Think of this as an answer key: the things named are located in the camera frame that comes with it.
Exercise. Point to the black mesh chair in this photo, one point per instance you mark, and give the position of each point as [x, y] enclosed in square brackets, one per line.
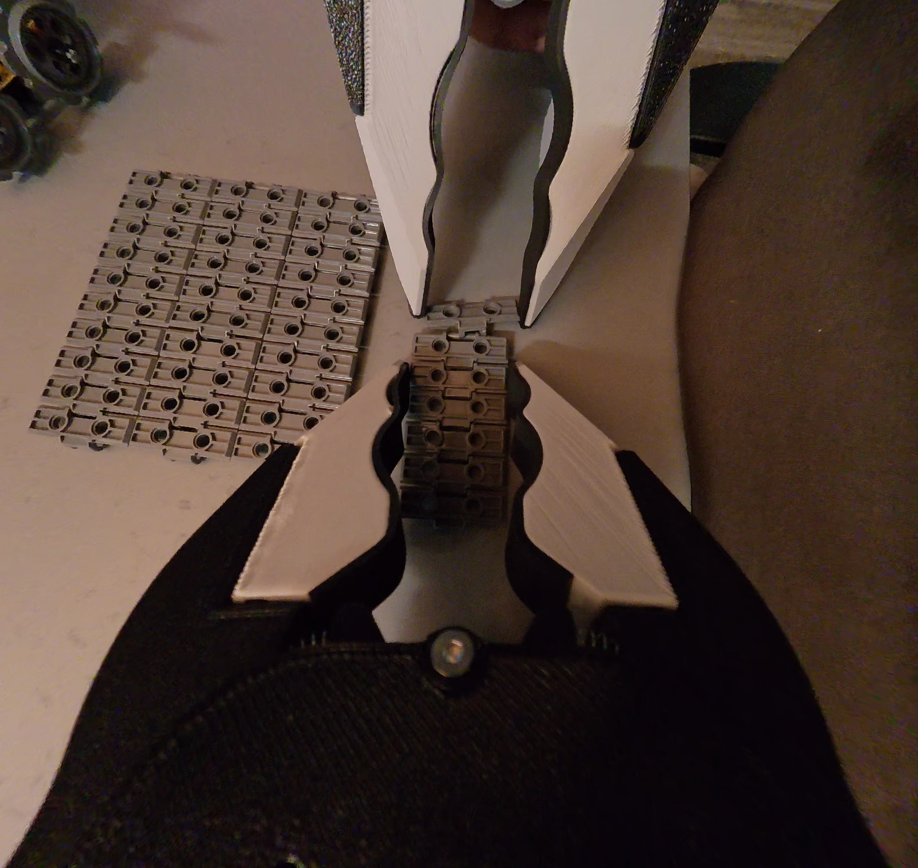
[731, 101]

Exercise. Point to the yellow black toy vehicle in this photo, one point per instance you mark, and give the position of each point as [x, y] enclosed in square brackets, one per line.
[50, 58]

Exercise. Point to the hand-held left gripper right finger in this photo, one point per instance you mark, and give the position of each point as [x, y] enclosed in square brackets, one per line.
[599, 524]

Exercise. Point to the strip of joined track links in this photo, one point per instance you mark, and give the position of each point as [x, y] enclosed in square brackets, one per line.
[455, 409]

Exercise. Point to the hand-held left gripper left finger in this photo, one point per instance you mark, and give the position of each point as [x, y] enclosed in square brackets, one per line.
[315, 509]

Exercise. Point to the person's right hand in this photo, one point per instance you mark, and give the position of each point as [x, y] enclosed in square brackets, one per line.
[513, 25]

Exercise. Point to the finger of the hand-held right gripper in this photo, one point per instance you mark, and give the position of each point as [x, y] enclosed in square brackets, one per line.
[401, 79]
[609, 94]

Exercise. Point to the mat of joined track links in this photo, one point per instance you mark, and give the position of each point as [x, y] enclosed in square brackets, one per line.
[208, 316]

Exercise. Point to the dark grey plastic track link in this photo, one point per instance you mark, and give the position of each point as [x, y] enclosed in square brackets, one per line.
[473, 312]

